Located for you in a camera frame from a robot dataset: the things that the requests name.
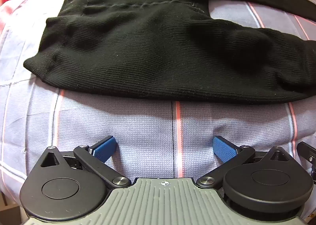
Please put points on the black ribbed pants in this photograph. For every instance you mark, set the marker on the black ribbed pants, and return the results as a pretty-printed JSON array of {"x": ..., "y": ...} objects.
[{"x": 158, "y": 42}]

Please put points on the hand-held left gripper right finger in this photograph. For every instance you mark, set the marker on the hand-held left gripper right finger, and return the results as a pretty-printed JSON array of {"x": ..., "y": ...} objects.
[{"x": 223, "y": 149}]

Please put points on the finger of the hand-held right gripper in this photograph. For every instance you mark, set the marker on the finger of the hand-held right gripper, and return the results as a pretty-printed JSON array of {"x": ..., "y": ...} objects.
[{"x": 306, "y": 152}]

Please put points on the plaid bedsheet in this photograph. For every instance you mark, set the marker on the plaid bedsheet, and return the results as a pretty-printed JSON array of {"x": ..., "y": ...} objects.
[{"x": 145, "y": 131}]

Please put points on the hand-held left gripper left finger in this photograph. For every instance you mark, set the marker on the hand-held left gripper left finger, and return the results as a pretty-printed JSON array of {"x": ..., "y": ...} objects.
[{"x": 106, "y": 148}]

